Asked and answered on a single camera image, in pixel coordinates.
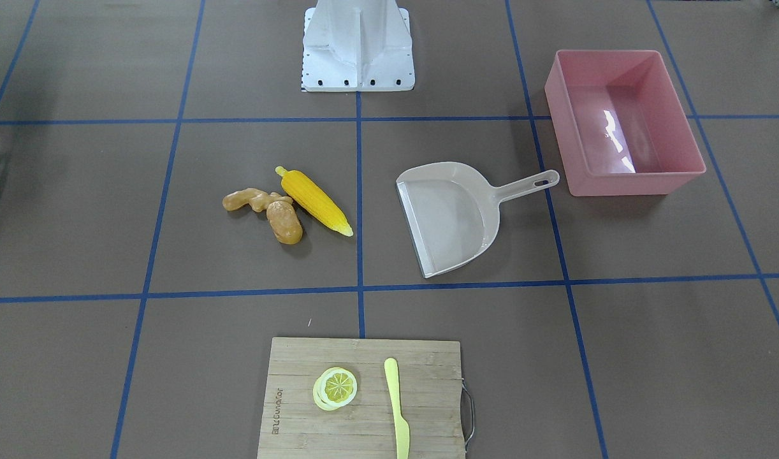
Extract beige plastic dustpan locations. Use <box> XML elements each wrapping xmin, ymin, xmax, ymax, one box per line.
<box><xmin>396</xmin><ymin>161</ymin><xmax>560</xmax><ymax>279</ymax></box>

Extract yellow toy corn cob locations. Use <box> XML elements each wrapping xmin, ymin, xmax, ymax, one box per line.
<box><xmin>275</xmin><ymin>166</ymin><xmax>354</xmax><ymax>237</ymax></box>

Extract brown toy ginger root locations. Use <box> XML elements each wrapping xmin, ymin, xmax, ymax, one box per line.
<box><xmin>222</xmin><ymin>188</ymin><xmax>293</xmax><ymax>212</ymax></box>

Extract brown toy potato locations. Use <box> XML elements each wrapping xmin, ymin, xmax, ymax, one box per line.
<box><xmin>265</xmin><ymin>200</ymin><xmax>304</xmax><ymax>245</ymax></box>

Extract pink plastic bin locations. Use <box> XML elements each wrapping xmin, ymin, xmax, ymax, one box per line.
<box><xmin>544</xmin><ymin>49</ymin><xmax>706</xmax><ymax>197</ymax></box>

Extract yellow plastic knife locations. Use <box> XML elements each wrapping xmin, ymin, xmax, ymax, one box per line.
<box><xmin>384</xmin><ymin>358</ymin><xmax>411</xmax><ymax>458</ymax></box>

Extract yellow toy lemon slices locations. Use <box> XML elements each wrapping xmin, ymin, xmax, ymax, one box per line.
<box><xmin>311</xmin><ymin>368</ymin><xmax>358</xmax><ymax>411</ymax></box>

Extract bamboo cutting board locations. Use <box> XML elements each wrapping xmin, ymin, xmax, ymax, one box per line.
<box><xmin>256</xmin><ymin>337</ymin><xmax>466</xmax><ymax>458</ymax></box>

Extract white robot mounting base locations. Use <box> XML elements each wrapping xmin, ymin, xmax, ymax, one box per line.
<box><xmin>300</xmin><ymin>1</ymin><xmax>416</xmax><ymax>92</ymax></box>

